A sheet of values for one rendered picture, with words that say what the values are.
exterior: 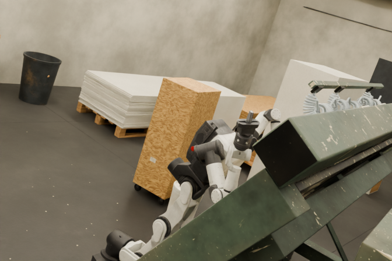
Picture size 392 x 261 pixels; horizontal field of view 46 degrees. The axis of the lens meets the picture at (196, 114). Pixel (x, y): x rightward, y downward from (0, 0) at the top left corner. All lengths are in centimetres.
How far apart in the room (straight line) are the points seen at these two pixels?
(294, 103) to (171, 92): 144
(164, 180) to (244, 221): 377
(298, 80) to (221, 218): 427
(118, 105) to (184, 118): 199
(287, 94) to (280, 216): 435
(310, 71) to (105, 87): 287
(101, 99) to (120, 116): 45
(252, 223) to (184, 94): 357
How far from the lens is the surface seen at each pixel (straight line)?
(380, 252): 87
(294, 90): 519
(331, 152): 94
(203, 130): 279
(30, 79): 677
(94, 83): 670
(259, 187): 91
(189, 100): 443
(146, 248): 329
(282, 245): 103
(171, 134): 456
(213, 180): 256
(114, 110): 637
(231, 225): 96
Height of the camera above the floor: 211
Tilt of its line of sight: 14 degrees down
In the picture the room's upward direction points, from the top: 18 degrees clockwise
